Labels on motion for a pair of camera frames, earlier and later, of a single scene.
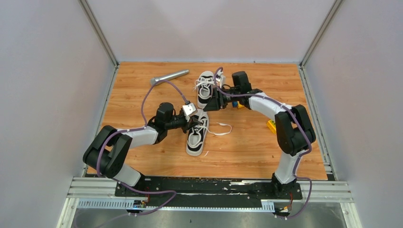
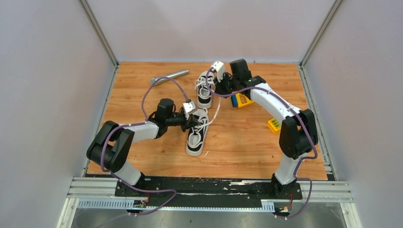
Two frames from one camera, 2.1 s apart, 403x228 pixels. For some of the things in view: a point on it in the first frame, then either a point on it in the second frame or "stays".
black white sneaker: x=196 y=136 stays
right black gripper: x=217 y=101 -> x=219 y=89
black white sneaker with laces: x=205 y=85 stays
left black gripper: x=192 y=122 stays
